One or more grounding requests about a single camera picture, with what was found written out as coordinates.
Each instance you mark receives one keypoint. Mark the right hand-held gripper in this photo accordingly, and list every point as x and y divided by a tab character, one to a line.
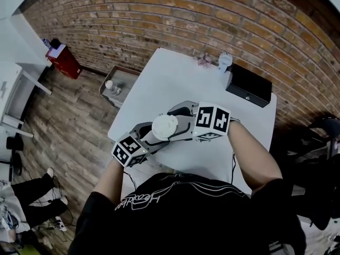
212	121

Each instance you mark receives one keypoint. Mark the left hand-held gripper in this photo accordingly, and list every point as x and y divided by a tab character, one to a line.
128	150

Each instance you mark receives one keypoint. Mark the white round plastic lid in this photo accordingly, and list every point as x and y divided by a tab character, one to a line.
164	126

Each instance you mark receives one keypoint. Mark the person's left forearm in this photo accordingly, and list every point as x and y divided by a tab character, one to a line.
109	179

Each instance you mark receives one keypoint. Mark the person's right forearm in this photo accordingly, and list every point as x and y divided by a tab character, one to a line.
252	158

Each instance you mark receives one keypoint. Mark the white table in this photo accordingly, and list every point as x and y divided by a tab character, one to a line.
172	84

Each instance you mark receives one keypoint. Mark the clear plastic bottle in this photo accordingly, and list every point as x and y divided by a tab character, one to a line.
112	87

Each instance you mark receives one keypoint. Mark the small pink item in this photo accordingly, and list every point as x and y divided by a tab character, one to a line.
203	60

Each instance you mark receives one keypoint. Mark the black box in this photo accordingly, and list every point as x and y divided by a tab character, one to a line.
249	86

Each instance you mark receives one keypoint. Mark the person's black printed t-shirt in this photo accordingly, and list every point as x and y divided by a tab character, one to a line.
186	222

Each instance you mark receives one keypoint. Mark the red box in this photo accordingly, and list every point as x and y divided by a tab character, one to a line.
65	62

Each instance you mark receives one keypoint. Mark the white power strip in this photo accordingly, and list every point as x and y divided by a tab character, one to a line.
60	224

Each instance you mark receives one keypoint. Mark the small black object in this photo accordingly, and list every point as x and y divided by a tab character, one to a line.
56	43

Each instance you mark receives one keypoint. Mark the black folding chair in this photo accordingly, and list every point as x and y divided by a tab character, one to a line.
318	153

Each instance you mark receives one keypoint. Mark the small plastic bottle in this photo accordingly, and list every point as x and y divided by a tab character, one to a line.
47	42

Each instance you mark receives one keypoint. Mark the white desk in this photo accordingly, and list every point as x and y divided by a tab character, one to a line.
13	94

